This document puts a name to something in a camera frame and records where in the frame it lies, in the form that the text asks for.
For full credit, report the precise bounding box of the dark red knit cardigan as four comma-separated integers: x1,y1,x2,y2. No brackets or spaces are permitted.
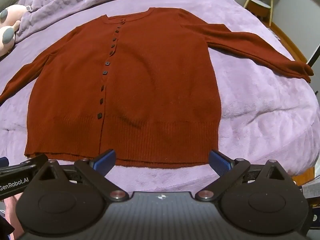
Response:
1,8,313,168

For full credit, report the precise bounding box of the purple bed sheet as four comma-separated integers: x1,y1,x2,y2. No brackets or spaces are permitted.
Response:
1,0,319,192

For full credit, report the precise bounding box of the pink plush toy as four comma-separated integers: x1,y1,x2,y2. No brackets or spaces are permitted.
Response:
0,4,32,57

